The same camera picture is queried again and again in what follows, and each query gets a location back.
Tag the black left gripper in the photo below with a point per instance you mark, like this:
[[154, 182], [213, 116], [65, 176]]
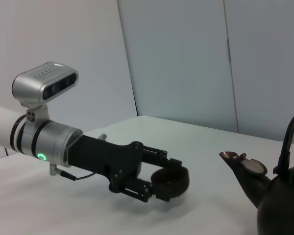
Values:
[[100, 159]]

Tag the small dark teacup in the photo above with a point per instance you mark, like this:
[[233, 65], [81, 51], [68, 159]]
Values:
[[171, 181]]

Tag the black round teapot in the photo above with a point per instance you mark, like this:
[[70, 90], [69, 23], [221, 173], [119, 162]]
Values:
[[279, 195]]

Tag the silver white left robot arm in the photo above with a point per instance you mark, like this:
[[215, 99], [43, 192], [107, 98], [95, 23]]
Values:
[[51, 139]]

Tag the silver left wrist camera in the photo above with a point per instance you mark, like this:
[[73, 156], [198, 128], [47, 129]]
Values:
[[31, 85]]

